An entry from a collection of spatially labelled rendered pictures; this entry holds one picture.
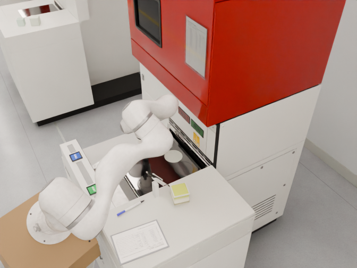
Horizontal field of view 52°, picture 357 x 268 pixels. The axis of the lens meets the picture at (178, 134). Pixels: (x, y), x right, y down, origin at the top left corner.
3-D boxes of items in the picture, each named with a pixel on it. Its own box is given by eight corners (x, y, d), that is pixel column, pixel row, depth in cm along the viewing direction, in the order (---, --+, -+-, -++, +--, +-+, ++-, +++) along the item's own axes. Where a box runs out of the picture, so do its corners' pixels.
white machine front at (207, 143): (146, 105, 248) (142, 52, 222) (214, 182, 195) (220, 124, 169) (142, 107, 247) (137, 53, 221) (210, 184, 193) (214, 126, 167)
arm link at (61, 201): (62, 239, 131) (81, 235, 111) (23, 205, 127) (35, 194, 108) (85, 213, 137) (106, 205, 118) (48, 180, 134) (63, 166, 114)
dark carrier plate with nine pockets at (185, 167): (168, 135, 213) (168, 134, 212) (200, 172, 190) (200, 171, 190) (113, 156, 199) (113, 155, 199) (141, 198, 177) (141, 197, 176)
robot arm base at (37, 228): (39, 253, 142) (49, 252, 127) (17, 210, 143) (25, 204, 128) (82, 228, 153) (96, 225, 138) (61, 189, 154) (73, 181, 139)
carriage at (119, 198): (105, 166, 199) (105, 162, 198) (134, 212, 175) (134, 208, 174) (92, 171, 196) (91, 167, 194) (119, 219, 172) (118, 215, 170)
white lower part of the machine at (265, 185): (218, 157, 328) (226, 78, 275) (281, 222, 274) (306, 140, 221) (148, 186, 300) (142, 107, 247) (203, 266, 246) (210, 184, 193)
